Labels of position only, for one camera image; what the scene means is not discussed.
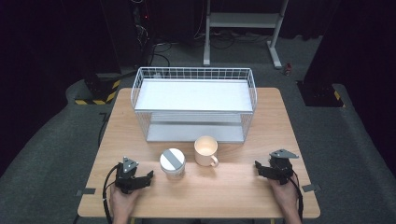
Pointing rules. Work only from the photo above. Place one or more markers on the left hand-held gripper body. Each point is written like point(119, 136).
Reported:
point(126, 179)

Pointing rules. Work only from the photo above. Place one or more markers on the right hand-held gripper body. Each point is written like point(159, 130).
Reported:
point(281, 168)

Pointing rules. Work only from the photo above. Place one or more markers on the cream mug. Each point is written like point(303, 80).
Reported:
point(205, 151)

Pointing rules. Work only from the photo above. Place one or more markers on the person's left hand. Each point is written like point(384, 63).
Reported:
point(123, 199)

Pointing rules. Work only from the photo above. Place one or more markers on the person's right hand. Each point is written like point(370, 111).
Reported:
point(284, 194)

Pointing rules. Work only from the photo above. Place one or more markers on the grey tape piece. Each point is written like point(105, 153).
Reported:
point(311, 187)
point(85, 191)

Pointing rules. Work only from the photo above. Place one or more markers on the black yellow striped base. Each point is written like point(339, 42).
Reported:
point(322, 95)
point(99, 91)

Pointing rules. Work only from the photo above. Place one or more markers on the small red object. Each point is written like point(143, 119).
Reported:
point(288, 69)

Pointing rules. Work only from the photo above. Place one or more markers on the white metal stand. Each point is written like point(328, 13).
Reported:
point(243, 20)

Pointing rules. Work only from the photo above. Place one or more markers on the black equipment rack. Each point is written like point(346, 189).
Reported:
point(141, 28)

